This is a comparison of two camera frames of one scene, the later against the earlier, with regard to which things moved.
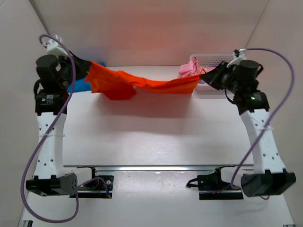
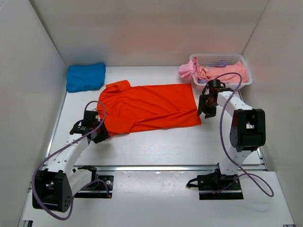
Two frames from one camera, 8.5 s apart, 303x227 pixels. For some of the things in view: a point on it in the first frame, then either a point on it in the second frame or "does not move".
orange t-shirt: (116, 85) -> (131, 108)
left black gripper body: (67, 73) -> (102, 133)
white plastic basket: (205, 60) does not move
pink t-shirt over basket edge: (190, 68) does not move
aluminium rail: (164, 168) does not move
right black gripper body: (229, 82) -> (205, 106)
